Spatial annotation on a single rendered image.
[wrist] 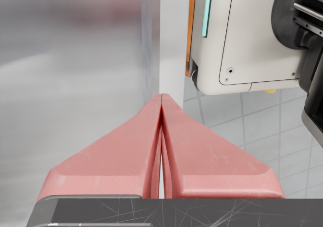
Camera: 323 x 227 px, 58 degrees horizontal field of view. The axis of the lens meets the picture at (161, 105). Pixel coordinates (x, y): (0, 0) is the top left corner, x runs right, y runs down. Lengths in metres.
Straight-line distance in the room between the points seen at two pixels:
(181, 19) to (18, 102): 0.11
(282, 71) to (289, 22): 0.17
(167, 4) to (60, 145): 0.12
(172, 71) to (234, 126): 1.33
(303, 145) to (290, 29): 0.98
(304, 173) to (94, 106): 1.93
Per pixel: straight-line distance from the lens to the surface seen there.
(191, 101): 1.33
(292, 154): 1.89
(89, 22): 0.18
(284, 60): 1.05
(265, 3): 0.93
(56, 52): 0.18
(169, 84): 0.20
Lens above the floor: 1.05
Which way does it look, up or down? 54 degrees down
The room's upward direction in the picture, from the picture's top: 159 degrees clockwise
